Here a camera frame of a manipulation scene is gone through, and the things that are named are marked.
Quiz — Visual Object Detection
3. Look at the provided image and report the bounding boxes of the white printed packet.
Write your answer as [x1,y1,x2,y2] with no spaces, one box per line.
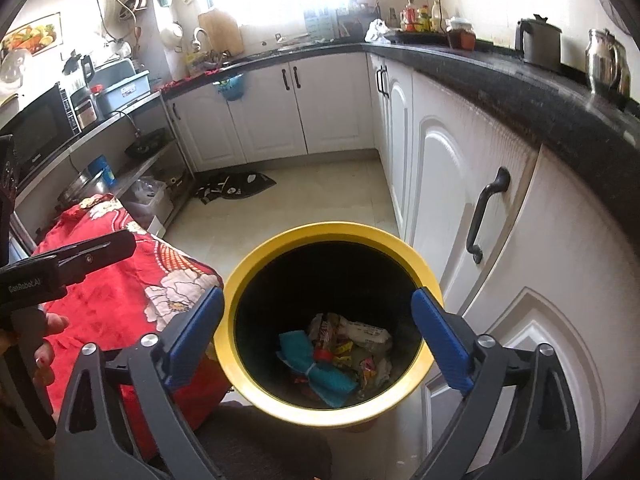
[347,321,394,356]

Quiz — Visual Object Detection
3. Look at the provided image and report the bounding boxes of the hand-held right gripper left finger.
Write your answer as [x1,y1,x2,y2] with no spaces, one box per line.
[53,286,227,480]

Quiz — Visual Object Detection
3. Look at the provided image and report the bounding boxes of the metal shelf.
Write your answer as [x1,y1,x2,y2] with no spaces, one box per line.
[10,91,197,241]

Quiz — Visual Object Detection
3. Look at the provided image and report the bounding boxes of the blue hanging basket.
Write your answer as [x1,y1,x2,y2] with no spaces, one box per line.
[215,74,248,103]

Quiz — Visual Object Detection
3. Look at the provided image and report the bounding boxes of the grey kettle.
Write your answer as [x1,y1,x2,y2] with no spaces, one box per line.
[515,13,564,74]

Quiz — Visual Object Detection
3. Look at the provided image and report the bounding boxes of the small white fan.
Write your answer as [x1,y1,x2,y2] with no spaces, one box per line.
[0,48,32,95]

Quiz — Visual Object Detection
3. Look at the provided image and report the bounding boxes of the person's left hand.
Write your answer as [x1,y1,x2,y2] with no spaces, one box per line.
[33,312,71,387]

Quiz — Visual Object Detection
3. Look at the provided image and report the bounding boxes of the black microwave oven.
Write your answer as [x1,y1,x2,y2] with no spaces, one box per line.
[0,81,84,183]

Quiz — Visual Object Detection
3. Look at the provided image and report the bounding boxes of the black floor mat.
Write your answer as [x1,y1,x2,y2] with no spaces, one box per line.
[194,171,278,206]

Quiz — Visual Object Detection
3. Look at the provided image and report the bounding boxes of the silver striped appliance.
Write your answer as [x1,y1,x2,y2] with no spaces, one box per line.
[71,96,99,130]

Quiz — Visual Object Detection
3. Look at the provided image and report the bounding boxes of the white kitchen cabinets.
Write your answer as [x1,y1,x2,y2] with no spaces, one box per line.
[162,42,640,480]

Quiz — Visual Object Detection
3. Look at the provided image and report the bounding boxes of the black wire basket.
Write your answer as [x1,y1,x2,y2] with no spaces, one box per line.
[336,14,364,39]

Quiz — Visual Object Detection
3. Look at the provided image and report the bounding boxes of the red floral blanket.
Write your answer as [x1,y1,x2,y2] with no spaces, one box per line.
[31,194,227,463]

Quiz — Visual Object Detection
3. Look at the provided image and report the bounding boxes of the blue can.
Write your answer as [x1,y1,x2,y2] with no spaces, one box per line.
[87,154,118,187]

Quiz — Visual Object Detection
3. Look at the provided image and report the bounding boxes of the shiny steel kettle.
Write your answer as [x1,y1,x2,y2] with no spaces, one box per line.
[585,27,633,99]

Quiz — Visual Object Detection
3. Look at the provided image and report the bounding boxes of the light blue organizer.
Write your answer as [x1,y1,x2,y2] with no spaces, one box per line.
[304,7,337,37]

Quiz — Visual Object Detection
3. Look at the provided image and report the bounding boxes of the wall hoses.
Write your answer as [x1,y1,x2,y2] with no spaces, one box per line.
[91,0,149,45]

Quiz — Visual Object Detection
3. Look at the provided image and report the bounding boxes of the blender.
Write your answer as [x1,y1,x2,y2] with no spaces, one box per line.
[62,50,98,92]

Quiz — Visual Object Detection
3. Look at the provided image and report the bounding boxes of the fruit wall poster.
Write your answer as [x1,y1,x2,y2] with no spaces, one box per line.
[0,12,63,55]

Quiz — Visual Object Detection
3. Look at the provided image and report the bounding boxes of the dark rug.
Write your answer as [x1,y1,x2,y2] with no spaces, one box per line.
[197,404,334,480]

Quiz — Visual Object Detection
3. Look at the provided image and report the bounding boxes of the steel pots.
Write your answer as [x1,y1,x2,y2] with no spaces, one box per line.
[58,169,109,207]

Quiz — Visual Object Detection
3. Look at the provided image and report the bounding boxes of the glass jar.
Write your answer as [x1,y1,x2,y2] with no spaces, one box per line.
[446,17,477,52]

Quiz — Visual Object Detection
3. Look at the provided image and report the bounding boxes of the white plastic bag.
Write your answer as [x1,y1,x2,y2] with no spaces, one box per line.
[374,354,397,386]

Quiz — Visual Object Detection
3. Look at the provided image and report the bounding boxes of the blue foam fruit net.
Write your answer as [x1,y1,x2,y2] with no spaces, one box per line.
[276,330,359,409]

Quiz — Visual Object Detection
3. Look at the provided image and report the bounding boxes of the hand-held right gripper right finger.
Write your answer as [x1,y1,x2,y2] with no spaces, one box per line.
[410,286,584,480]

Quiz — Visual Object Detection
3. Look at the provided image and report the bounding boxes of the clear plastic bag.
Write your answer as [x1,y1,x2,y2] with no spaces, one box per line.
[364,18,397,44]

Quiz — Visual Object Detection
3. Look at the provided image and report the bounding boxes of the yellow sink caddy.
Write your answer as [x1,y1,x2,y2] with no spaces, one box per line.
[184,50,223,75]

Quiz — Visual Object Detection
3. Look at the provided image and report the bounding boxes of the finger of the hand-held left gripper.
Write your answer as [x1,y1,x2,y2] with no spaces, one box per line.
[30,230,138,287]

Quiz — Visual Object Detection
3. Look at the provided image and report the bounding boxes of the black pan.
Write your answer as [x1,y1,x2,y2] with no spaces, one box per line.
[124,127,169,159]

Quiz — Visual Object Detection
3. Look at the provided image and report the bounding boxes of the yellow rim trash bin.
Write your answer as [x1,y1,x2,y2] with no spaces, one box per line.
[213,220,446,429]

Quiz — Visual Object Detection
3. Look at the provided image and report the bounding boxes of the wooden cutting board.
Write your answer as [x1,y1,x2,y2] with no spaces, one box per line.
[198,10,246,59]

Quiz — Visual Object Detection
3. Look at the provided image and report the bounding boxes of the brown snack bar wrapper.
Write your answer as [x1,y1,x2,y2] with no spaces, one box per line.
[307,312,351,346]

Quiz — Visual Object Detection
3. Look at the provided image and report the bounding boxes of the blue dish container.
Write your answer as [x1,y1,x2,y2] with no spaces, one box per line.
[91,57,152,117]

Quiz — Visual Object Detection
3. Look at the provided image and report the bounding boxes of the black power cable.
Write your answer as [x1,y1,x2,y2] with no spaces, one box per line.
[106,109,144,139]

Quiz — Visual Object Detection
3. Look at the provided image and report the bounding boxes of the clear plastic container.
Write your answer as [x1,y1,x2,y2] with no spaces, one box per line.
[131,176,174,234]

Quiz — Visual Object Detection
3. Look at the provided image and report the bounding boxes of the white round container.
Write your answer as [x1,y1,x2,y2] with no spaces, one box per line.
[159,21,184,52]

